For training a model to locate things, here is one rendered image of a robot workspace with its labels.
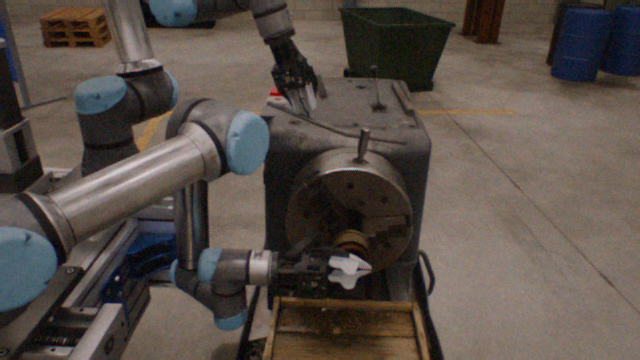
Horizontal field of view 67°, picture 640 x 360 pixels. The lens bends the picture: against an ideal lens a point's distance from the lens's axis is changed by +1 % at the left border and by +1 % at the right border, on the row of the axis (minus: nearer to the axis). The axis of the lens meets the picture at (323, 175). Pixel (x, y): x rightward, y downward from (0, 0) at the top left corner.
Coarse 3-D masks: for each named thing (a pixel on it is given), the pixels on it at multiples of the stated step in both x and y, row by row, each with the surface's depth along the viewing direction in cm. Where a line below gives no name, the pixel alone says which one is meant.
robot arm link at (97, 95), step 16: (96, 80) 116; (112, 80) 116; (80, 96) 110; (96, 96) 110; (112, 96) 111; (128, 96) 116; (80, 112) 111; (96, 112) 111; (112, 112) 112; (128, 112) 116; (144, 112) 121; (80, 128) 115; (96, 128) 113; (112, 128) 114; (128, 128) 118
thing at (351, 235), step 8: (344, 232) 109; (352, 232) 109; (360, 232) 109; (336, 240) 109; (344, 240) 107; (352, 240) 106; (360, 240) 107; (368, 240) 110; (344, 248) 105; (352, 248) 105; (360, 248) 106; (368, 248) 110; (360, 256) 105; (368, 256) 108
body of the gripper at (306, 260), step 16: (272, 256) 102; (304, 256) 102; (320, 256) 103; (272, 272) 100; (288, 272) 100; (304, 272) 99; (320, 272) 97; (272, 288) 100; (288, 288) 100; (304, 288) 101; (320, 288) 101
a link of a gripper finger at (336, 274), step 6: (330, 270) 106; (336, 270) 105; (342, 270) 105; (360, 270) 104; (366, 270) 104; (330, 276) 105; (336, 276) 104; (342, 276) 104; (348, 276) 104; (354, 276) 104; (360, 276) 105; (342, 282) 103; (348, 282) 103; (354, 282) 103; (348, 288) 101
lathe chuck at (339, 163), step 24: (312, 168) 119; (336, 168) 113; (360, 168) 113; (384, 168) 118; (336, 192) 115; (360, 192) 115; (384, 192) 115; (288, 216) 118; (312, 216) 118; (408, 240) 121; (384, 264) 124
